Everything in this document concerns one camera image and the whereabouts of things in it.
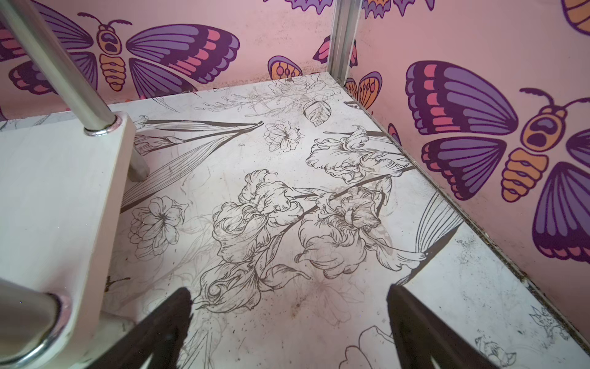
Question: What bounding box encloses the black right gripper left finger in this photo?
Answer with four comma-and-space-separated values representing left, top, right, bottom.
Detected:
89, 288, 192, 368

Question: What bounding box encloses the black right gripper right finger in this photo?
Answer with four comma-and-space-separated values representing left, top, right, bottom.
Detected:
387, 284, 495, 368

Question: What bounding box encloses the white two-tier shelf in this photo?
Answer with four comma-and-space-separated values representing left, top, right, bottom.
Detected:
1, 1, 149, 368

